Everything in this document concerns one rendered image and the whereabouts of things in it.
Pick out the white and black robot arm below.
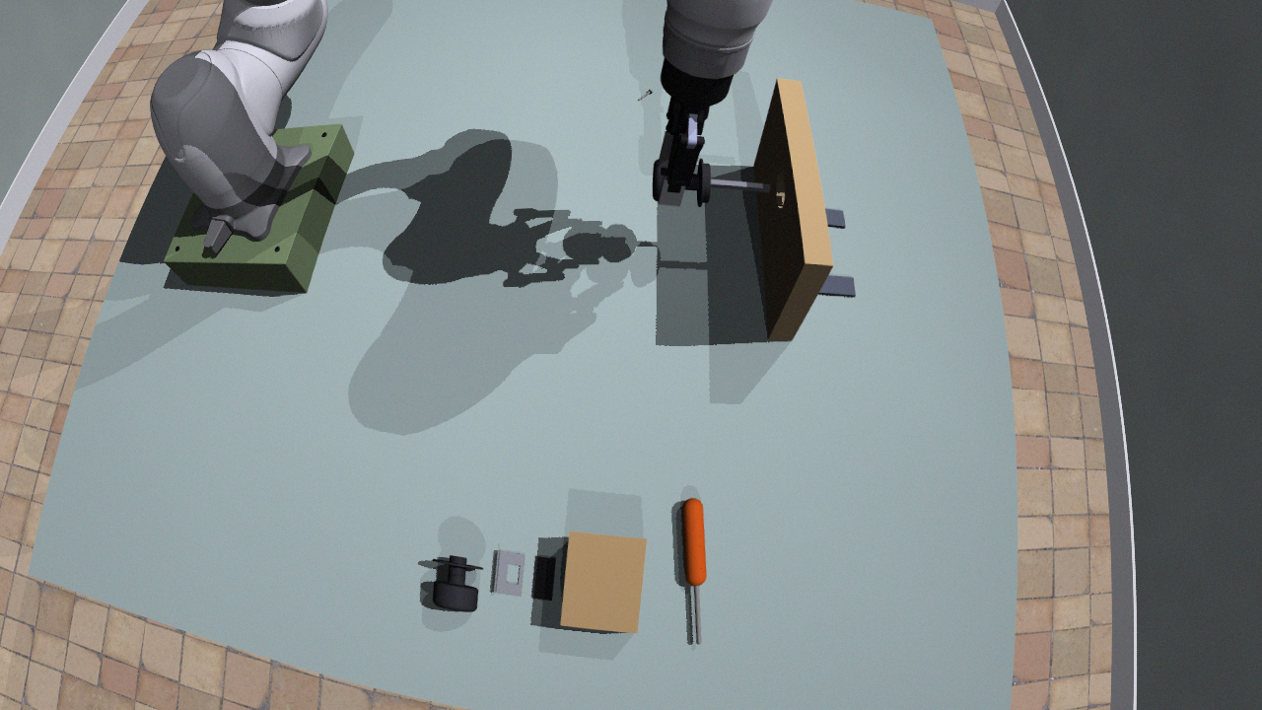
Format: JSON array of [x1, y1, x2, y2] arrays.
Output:
[[150, 0, 774, 253]]

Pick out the orange-handled screwdriver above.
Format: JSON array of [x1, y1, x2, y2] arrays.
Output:
[[681, 498, 707, 644]]

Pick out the tan wooden door panel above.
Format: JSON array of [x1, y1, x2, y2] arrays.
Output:
[[753, 78, 833, 340]]

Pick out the black rectangular block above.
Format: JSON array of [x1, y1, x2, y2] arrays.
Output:
[[533, 556, 557, 602]]

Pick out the black door knob with metal spindle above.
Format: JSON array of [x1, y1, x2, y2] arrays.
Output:
[[652, 159, 770, 207]]

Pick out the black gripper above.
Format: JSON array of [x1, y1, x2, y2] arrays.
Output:
[[659, 59, 734, 206]]

